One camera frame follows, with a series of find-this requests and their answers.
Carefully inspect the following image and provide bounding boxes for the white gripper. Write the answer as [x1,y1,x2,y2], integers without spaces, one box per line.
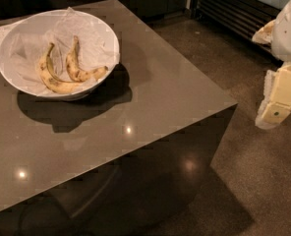
[252,0,291,130]

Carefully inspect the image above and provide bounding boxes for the yellow banana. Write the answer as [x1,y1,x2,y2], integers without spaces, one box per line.
[66,36,108,82]
[36,42,82,94]

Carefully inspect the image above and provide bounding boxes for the white bowl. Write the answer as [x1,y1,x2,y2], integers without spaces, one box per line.
[0,9,121,102]

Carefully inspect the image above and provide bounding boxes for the white paper bowl liner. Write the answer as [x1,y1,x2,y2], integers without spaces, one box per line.
[8,6,121,95]

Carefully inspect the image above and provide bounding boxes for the black slatted appliance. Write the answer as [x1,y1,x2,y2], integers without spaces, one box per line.
[191,0,291,56]

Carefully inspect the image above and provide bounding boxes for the grey square table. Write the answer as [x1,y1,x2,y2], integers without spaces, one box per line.
[0,0,236,236]

